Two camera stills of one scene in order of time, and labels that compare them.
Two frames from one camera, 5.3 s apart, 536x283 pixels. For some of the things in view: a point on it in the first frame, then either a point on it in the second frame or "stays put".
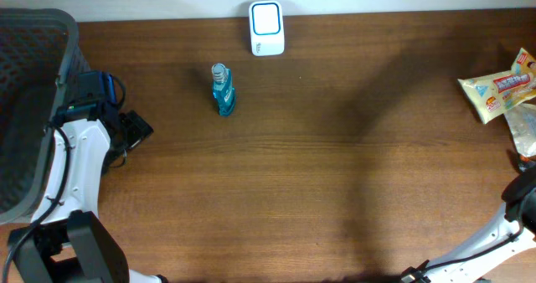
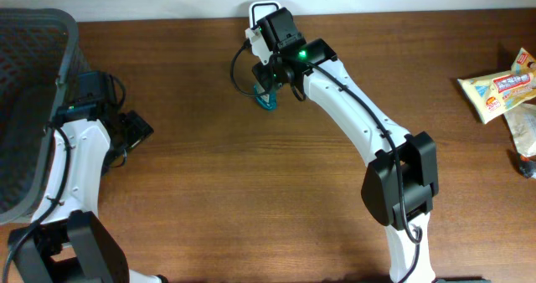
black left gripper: x=135 y=128 stays put
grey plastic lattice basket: x=40 y=58 stays put
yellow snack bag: x=492 y=93 stays put
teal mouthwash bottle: x=223 y=90 to x=267 y=99
